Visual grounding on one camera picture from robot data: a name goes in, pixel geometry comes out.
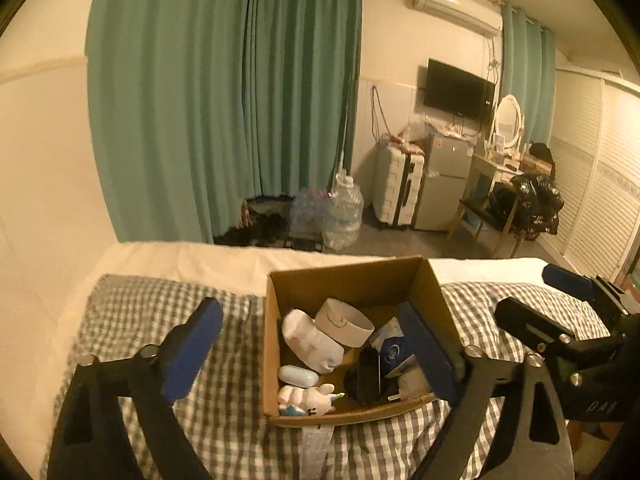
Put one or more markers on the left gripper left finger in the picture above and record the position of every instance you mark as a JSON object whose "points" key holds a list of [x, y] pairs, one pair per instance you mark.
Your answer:
{"points": [[186, 347]]}

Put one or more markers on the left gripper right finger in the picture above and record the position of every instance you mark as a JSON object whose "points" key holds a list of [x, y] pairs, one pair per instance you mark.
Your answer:
{"points": [[439, 356]]}

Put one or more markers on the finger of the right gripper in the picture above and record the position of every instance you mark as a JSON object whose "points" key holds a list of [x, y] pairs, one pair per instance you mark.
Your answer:
{"points": [[570, 283], [535, 330]]}

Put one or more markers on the white cream tube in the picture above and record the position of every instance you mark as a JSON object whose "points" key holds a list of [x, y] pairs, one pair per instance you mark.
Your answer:
{"points": [[411, 384]]}

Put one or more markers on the blue white tissue pack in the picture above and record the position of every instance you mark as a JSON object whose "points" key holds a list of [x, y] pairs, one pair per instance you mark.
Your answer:
{"points": [[393, 350]]}

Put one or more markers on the black handheld mirror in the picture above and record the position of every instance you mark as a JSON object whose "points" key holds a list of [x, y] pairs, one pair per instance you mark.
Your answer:
{"points": [[363, 382]]}

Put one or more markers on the light blue earbuds case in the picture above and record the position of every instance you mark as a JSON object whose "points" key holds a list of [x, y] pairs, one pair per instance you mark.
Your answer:
{"points": [[296, 376]]}

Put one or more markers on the white unicorn toy figure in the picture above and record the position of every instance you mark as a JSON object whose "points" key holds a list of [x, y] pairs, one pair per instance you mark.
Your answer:
{"points": [[312, 401]]}

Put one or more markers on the white sock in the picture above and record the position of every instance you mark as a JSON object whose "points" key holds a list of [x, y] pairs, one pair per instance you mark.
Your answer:
{"points": [[315, 349]]}

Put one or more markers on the grey checked duvet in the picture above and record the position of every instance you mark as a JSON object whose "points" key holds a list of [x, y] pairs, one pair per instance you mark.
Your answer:
{"points": [[222, 417]]}

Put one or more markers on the black jacket on chair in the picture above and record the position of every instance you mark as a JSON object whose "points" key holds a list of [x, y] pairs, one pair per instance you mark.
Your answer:
{"points": [[538, 204]]}

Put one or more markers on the white bed sheet mattress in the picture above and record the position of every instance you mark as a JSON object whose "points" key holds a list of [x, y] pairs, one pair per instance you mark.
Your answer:
{"points": [[41, 314]]}

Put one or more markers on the brown cardboard box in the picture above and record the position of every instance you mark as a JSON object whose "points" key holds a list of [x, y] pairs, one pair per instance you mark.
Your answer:
{"points": [[376, 288]]}

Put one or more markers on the wooden chair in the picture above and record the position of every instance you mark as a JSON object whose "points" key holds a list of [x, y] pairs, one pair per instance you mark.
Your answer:
{"points": [[478, 208]]}

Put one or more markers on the white louvered wardrobe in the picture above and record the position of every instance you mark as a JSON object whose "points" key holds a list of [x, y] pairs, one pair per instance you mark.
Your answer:
{"points": [[594, 141]]}

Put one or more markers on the white dressing table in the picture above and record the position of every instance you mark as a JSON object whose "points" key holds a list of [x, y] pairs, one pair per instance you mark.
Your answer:
{"points": [[484, 175]]}

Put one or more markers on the black bag on floor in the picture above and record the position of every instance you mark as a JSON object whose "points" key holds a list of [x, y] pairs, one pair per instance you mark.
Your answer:
{"points": [[265, 222]]}

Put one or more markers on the white oval vanity mirror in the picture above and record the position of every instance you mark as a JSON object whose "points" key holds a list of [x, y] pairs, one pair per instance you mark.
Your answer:
{"points": [[508, 125]]}

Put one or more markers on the silver mini fridge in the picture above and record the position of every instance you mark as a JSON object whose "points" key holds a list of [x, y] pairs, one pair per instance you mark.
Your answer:
{"points": [[447, 167]]}

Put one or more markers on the pack of plastic bottles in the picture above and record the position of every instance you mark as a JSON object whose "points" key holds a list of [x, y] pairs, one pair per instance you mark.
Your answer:
{"points": [[307, 210]]}

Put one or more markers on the large clear water jug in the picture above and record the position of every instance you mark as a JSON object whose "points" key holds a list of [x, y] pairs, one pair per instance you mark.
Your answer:
{"points": [[342, 215]]}

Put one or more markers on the white hard suitcase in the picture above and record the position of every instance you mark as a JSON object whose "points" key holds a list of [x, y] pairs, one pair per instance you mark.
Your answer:
{"points": [[397, 184]]}

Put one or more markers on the green curtain by wardrobe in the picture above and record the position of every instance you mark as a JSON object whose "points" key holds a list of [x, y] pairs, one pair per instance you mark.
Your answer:
{"points": [[528, 71]]}

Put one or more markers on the large green curtain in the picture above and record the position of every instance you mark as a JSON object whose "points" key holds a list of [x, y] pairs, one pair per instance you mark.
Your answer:
{"points": [[196, 106]]}

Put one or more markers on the white air conditioner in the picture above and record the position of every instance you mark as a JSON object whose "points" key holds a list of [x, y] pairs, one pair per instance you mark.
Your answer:
{"points": [[466, 13]]}

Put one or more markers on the black wall television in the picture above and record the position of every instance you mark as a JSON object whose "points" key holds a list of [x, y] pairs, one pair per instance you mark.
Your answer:
{"points": [[457, 92]]}

